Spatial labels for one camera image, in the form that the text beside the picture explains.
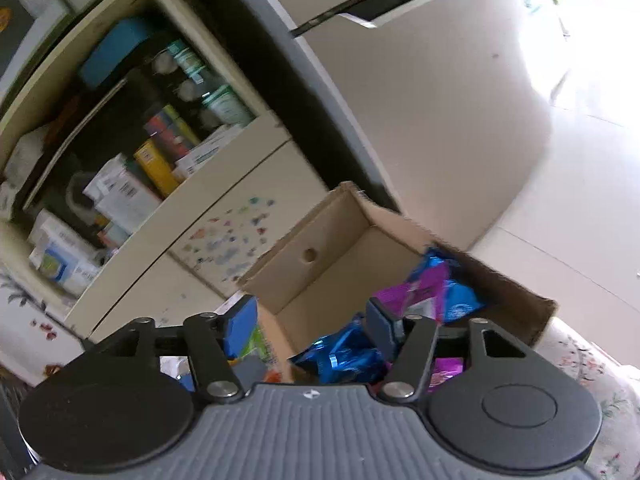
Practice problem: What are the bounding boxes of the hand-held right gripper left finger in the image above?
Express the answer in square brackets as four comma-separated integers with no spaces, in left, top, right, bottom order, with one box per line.
[85,294,260,402]

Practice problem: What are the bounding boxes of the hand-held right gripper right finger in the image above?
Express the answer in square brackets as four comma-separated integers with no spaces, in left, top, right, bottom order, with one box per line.
[365,297,538,404]

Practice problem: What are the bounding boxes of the large blue foil snack bag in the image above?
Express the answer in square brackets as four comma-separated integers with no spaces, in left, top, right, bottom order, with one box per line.
[289,312,396,386]

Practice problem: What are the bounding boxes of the green snack packet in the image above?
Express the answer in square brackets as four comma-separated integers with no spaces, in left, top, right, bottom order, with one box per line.
[247,325,275,363]

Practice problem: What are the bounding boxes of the cream cabinet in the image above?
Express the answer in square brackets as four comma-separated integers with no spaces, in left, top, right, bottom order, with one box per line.
[0,0,331,346]

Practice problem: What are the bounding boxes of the tall white cardboard box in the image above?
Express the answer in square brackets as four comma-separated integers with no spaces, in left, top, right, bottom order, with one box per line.
[82,154,163,235]

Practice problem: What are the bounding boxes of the flat white medicine box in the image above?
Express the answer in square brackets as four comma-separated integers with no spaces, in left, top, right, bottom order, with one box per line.
[172,124,244,180]

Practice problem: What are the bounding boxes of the yellow box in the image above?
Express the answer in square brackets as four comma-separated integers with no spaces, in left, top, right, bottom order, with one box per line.
[134,139,182,199]

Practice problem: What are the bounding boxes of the white box blue label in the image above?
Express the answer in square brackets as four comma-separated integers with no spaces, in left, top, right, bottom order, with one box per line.
[29,210,103,297]

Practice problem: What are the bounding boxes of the white plastic jug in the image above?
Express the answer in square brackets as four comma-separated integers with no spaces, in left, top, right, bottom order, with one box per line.
[65,170,103,221]

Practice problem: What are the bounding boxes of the floral white cloth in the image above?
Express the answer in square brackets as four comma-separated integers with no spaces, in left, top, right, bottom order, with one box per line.
[0,267,640,480]

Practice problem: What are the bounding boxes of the pink and green box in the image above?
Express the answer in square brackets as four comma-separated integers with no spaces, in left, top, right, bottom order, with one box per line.
[144,105,202,161]

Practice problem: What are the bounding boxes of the white refrigerator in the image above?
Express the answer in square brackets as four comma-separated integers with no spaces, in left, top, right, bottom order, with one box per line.
[240,0,576,256]

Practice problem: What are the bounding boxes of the green capped white bottle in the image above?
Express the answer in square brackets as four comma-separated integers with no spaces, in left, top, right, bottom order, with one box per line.
[165,39,207,83]

